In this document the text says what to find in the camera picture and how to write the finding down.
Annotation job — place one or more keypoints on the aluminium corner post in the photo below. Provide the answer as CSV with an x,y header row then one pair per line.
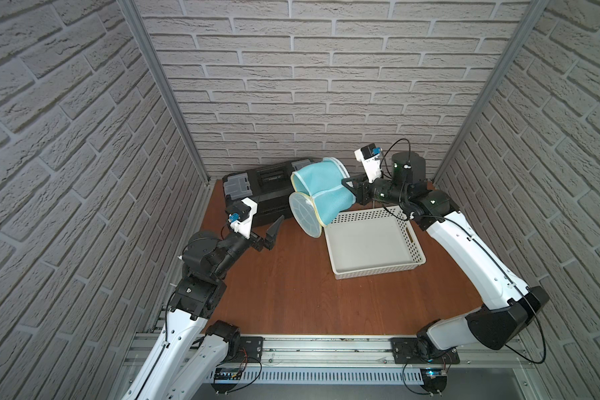
x,y
532,15
145,44

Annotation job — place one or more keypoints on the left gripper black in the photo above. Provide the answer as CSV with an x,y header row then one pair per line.
x,y
257,242

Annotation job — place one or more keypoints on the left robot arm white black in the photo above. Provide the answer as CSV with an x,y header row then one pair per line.
x,y
188,348

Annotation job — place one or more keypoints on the right controller circuit board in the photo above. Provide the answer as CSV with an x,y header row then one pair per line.
x,y
434,381

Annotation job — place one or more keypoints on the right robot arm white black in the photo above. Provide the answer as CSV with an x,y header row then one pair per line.
x,y
509,303

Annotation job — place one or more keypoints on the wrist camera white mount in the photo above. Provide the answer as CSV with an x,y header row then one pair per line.
x,y
370,156
240,216

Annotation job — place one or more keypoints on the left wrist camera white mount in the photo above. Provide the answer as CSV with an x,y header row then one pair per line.
x,y
240,216

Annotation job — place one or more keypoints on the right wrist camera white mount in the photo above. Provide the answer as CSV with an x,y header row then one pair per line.
x,y
370,156

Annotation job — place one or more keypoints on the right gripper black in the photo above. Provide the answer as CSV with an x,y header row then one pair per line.
x,y
361,190

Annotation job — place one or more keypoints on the left aluminium corner post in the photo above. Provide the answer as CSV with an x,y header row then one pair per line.
x,y
145,44

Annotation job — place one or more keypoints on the left controller circuit board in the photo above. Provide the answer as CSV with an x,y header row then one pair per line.
x,y
226,379

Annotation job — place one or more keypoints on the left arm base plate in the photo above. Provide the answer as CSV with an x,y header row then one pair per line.
x,y
247,346

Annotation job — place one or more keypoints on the white perforated plastic basket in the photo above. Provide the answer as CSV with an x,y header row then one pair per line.
x,y
372,242

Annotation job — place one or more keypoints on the controller circuit board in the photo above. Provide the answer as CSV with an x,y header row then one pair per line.
x,y
226,379
434,381

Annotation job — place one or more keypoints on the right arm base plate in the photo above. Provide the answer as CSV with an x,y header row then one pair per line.
x,y
412,350

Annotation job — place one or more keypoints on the black plastic toolbox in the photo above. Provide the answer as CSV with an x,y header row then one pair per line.
x,y
269,186

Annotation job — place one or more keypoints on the right aluminium corner post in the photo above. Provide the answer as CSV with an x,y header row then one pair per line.
x,y
532,15

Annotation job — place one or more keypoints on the teal mesh laundry bag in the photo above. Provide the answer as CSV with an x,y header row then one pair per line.
x,y
319,196

